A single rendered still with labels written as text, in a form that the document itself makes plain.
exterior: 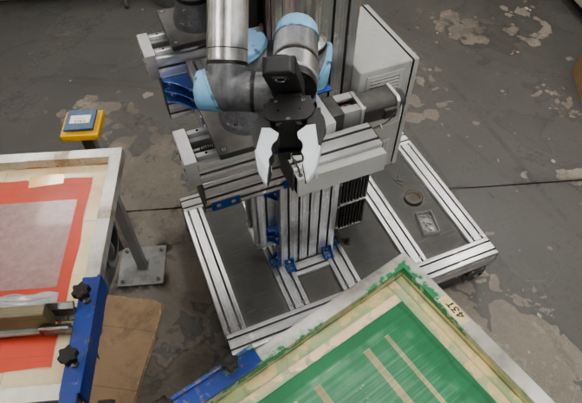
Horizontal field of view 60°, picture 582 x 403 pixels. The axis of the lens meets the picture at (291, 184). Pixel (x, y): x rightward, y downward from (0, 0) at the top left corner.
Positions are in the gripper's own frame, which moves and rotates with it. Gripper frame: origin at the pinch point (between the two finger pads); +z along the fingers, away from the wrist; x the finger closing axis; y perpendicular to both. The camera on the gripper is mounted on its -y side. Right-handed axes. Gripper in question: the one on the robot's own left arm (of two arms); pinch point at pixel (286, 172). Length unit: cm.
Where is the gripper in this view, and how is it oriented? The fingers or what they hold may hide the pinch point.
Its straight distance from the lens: 63.8
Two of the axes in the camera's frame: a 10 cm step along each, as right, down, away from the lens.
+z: -0.4, 7.7, -6.4
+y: 1.4, 6.4, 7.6
